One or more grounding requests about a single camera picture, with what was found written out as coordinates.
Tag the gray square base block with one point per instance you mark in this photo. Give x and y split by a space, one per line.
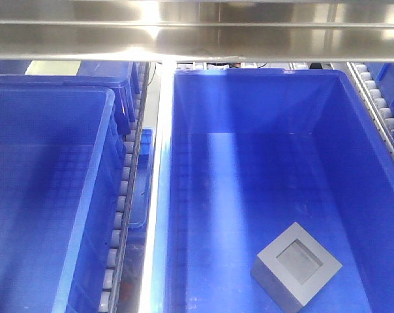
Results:
293 268

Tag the blue target bin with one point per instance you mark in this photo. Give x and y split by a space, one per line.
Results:
254 151

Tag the blue neighbouring bin left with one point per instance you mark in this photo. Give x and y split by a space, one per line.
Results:
61 160

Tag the steel shelf beam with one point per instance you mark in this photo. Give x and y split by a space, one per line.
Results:
198 30

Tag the white roller track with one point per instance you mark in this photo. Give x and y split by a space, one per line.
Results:
114 266
374 102

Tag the white roller track right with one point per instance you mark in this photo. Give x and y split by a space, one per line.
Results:
374 102

